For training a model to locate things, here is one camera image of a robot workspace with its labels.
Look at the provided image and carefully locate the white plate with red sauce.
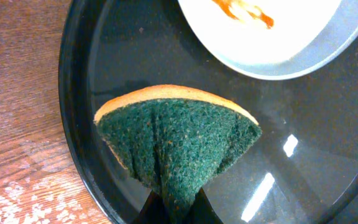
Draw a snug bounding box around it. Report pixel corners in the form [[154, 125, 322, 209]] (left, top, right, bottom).
[[178, 0, 358, 80]]

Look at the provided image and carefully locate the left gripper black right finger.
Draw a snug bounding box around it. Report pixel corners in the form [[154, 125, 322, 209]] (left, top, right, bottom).
[[188, 189, 223, 224]]

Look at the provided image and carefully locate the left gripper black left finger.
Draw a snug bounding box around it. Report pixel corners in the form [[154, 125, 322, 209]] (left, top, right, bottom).
[[132, 191, 170, 224]]

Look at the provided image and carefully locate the round black tray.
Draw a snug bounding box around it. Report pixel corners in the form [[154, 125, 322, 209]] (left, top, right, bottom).
[[59, 1, 358, 223]]

